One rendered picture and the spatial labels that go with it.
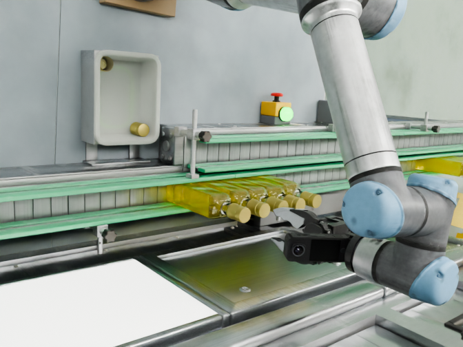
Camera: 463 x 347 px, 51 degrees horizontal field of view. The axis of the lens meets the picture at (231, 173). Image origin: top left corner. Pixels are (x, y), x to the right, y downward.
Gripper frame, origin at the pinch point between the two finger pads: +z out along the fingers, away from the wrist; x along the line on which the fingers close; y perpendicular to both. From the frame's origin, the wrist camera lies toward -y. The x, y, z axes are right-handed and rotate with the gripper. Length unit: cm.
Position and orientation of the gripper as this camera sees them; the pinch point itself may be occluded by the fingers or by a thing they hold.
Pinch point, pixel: (274, 226)
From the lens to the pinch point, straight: 99.4
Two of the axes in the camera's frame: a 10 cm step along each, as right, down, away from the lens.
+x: 0.5, -9.8, -1.9
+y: 7.8, -0.8, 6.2
